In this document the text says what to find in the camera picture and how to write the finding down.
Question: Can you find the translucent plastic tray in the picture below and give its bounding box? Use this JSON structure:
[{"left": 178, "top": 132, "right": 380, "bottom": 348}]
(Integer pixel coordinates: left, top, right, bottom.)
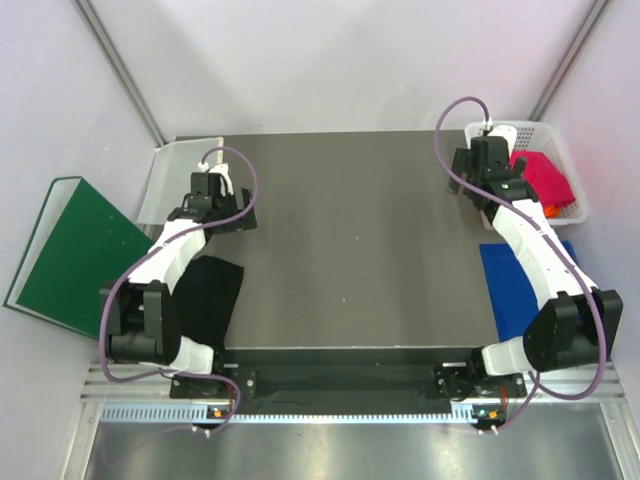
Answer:
[{"left": 135, "top": 137, "right": 224, "bottom": 225}]

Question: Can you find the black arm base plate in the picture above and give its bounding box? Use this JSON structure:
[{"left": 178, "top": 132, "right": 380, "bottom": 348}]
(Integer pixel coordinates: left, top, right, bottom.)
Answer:
[{"left": 168, "top": 363, "right": 529, "bottom": 415}]

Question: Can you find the black folded t-shirt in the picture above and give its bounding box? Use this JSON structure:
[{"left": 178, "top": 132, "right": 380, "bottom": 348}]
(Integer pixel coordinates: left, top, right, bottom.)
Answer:
[{"left": 173, "top": 256, "right": 244, "bottom": 350}]

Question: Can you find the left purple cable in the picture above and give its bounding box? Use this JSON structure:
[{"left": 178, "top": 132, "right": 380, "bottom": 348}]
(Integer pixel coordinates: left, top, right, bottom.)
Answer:
[{"left": 98, "top": 146, "right": 258, "bottom": 434}]

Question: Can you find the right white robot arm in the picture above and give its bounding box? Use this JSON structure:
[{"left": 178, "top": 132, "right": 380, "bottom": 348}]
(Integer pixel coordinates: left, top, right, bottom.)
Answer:
[{"left": 451, "top": 135, "right": 623, "bottom": 396}]

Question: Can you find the left aluminium frame post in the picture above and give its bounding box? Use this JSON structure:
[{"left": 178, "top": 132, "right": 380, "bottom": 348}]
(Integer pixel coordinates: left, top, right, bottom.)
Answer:
[{"left": 71, "top": 0, "right": 168, "bottom": 148}]

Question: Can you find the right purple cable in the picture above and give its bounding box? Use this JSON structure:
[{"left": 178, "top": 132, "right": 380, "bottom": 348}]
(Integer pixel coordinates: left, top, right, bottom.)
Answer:
[{"left": 434, "top": 96, "right": 609, "bottom": 434}]

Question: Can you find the purple cable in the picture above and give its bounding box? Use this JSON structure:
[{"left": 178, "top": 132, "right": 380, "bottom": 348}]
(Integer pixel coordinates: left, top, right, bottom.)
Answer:
[
  {"left": 434, "top": 96, "right": 609, "bottom": 434},
  {"left": 98, "top": 146, "right": 258, "bottom": 434}
]

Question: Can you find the right aluminium frame post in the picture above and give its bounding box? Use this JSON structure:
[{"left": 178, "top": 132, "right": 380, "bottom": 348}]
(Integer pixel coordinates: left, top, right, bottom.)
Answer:
[{"left": 527, "top": 0, "right": 612, "bottom": 122}]

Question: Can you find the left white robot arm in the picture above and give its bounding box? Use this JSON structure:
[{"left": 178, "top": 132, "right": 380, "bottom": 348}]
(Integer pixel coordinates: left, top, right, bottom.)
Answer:
[{"left": 99, "top": 162, "right": 255, "bottom": 397}]

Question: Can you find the green ring binder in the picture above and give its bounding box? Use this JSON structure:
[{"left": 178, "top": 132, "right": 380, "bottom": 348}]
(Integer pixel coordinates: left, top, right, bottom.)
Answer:
[{"left": 3, "top": 176, "right": 152, "bottom": 339}]

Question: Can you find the aluminium frame post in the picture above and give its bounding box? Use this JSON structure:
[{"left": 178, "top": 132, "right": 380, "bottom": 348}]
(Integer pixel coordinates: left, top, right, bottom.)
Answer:
[
  {"left": 527, "top": 0, "right": 612, "bottom": 122},
  {"left": 71, "top": 0, "right": 168, "bottom": 148}
]

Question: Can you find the orange t-shirt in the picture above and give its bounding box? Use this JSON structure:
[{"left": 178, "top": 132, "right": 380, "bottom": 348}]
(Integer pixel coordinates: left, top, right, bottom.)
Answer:
[{"left": 543, "top": 205, "right": 561, "bottom": 219}]

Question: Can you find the perforated cable duct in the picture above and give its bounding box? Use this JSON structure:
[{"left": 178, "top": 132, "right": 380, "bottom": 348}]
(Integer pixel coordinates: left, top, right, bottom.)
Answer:
[{"left": 101, "top": 404, "right": 501, "bottom": 425}]

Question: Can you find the pink red t-shirt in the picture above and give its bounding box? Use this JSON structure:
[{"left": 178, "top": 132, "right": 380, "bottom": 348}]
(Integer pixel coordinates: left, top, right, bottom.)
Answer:
[{"left": 510, "top": 150, "right": 576, "bottom": 210}]

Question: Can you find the blue folder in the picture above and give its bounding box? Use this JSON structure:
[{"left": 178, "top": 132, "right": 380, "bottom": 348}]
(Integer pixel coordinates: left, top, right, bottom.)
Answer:
[{"left": 478, "top": 240, "right": 581, "bottom": 351}]

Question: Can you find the white plastic basket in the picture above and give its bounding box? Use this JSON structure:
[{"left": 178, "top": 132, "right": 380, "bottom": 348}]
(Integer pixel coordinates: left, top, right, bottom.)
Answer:
[{"left": 463, "top": 120, "right": 588, "bottom": 228}]

